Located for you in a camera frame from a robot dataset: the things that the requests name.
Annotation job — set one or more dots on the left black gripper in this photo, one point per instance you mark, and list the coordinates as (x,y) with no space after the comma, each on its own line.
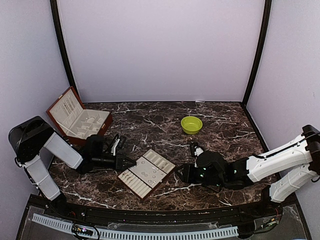
(119,161)

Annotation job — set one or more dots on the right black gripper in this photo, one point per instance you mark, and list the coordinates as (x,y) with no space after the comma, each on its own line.
(187,170)

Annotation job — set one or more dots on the beige jewelry tray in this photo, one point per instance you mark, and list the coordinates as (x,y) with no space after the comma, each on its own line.
(148,173)

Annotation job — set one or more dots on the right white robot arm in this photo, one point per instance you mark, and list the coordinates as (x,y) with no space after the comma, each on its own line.
(301,156)

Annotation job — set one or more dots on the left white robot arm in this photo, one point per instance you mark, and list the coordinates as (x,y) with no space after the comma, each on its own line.
(30,138)

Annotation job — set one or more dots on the brown wooden jewelry box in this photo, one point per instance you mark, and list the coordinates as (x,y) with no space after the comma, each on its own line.
(74,121)

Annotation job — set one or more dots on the green plastic bowl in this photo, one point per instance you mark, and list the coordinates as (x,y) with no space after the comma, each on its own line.
(191,125)

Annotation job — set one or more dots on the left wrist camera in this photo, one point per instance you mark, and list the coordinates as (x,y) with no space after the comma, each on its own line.
(117,143)

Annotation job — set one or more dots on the white slotted cable duct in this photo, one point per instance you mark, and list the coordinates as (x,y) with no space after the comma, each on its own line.
(134,232)

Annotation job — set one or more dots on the black front rail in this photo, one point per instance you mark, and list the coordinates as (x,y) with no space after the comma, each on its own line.
(171,205)

